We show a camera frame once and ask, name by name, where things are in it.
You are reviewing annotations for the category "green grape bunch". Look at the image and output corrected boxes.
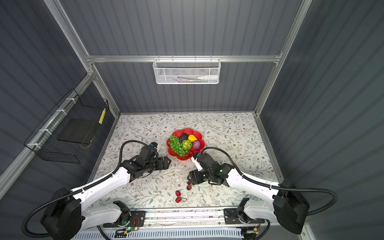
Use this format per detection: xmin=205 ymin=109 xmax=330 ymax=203
xmin=169 ymin=136 xmax=190 ymax=157

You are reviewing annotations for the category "purple fig fake fruit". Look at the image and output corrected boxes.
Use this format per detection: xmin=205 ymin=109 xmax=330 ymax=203
xmin=192 ymin=140 xmax=202 ymax=150

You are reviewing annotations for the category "green custard apple fake fruit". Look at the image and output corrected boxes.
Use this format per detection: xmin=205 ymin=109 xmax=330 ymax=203
xmin=181 ymin=140 xmax=193 ymax=151

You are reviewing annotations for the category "yellow lemon fake fruit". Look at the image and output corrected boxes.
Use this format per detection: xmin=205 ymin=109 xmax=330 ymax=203
xmin=188 ymin=135 xmax=198 ymax=143

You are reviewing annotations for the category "dark avocado fake fruit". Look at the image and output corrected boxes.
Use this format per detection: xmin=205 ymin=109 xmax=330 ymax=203
xmin=179 ymin=133 xmax=189 ymax=143

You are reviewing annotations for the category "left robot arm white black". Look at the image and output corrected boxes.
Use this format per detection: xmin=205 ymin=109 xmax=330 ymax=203
xmin=41 ymin=143 xmax=171 ymax=240

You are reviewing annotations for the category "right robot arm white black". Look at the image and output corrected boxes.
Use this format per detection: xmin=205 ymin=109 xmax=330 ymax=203
xmin=187 ymin=153 xmax=310 ymax=235

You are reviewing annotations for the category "red cherry pair lower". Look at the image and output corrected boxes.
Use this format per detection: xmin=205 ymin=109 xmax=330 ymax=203
xmin=175 ymin=191 xmax=183 ymax=203

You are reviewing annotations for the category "white vented strip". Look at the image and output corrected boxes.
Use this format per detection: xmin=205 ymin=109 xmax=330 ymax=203
xmin=71 ymin=227 xmax=244 ymax=240

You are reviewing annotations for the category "yellow tag on basket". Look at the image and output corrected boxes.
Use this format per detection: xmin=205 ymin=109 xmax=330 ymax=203
xmin=98 ymin=108 xmax=106 ymax=125

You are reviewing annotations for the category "black pad in basket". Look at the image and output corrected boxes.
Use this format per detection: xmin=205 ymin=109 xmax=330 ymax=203
xmin=57 ymin=119 xmax=100 ymax=145

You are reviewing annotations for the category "white marker in basket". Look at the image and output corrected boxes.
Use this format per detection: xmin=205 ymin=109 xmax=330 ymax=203
xmin=197 ymin=75 xmax=219 ymax=82

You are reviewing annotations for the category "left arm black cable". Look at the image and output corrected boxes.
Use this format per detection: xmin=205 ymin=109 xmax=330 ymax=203
xmin=20 ymin=139 xmax=151 ymax=240

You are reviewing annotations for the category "aluminium front rail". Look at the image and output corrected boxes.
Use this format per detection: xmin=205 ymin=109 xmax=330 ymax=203
xmin=71 ymin=205 xmax=310 ymax=232

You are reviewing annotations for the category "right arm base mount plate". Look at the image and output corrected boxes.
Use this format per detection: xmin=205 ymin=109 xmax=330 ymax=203
xmin=223 ymin=208 xmax=266 ymax=225

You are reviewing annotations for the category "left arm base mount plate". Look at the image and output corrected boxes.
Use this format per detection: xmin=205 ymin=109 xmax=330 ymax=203
xmin=103 ymin=211 xmax=146 ymax=230

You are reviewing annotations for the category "black wire basket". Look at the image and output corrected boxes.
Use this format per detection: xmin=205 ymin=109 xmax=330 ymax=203
xmin=24 ymin=90 xmax=109 ymax=164

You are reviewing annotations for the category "white wire mesh basket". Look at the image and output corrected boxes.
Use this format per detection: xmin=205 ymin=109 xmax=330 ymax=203
xmin=153 ymin=59 xmax=222 ymax=85

